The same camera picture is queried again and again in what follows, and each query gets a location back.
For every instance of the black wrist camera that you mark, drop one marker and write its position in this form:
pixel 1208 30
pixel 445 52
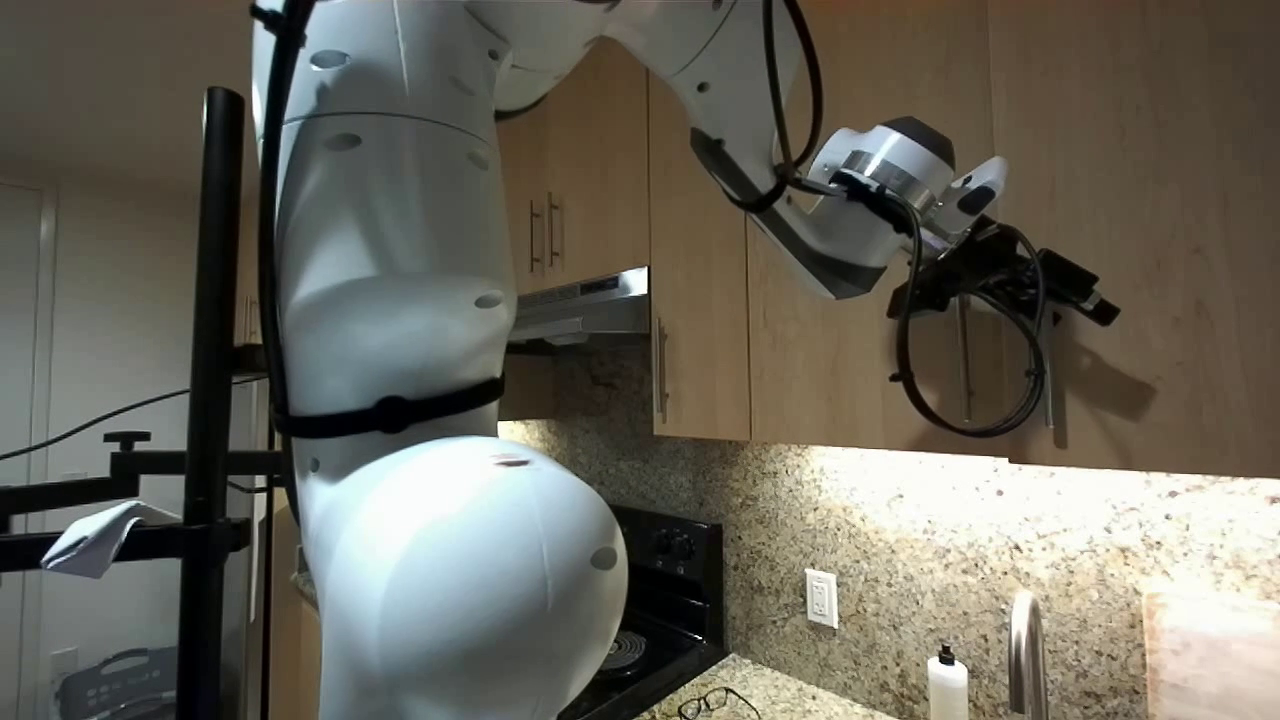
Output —
pixel 1082 288

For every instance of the narrow wooden cupboard door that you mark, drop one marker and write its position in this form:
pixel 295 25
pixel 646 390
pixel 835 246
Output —
pixel 701 264

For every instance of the wooden cabinet door over hood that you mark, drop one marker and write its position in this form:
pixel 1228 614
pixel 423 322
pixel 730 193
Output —
pixel 522 163
pixel 600 175

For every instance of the white wall outlet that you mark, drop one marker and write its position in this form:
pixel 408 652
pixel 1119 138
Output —
pixel 822 598

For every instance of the light wooden cutting board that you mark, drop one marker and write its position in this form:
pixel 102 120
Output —
pixel 1215 662

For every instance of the wide wooden cupboard door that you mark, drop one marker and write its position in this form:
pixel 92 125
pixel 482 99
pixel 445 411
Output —
pixel 825 361

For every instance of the wooden cupboard door white inside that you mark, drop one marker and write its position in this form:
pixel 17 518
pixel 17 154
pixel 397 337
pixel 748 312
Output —
pixel 1172 201

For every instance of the black stand pole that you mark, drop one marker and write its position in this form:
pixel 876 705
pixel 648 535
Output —
pixel 214 400

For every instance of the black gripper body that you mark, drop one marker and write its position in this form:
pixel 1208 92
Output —
pixel 986 264

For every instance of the eyeglasses on counter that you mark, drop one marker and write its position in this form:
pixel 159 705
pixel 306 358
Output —
pixel 721 701

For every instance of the chrome kitchen faucet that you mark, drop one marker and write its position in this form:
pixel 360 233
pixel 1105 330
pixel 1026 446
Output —
pixel 1026 652

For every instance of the grey plastic basket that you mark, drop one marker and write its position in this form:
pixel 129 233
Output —
pixel 122 682

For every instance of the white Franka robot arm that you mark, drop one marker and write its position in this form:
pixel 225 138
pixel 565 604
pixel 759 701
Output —
pixel 400 334

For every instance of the steel range hood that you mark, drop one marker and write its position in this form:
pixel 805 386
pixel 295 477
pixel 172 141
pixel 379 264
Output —
pixel 584 312

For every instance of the white soap bottle black pump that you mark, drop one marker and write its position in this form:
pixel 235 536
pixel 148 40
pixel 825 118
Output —
pixel 945 685

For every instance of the black stove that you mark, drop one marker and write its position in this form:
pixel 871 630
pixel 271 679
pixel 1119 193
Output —
pixel 664 601

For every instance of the crumpled white paper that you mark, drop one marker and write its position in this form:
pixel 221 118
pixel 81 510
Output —
pixel 102 535

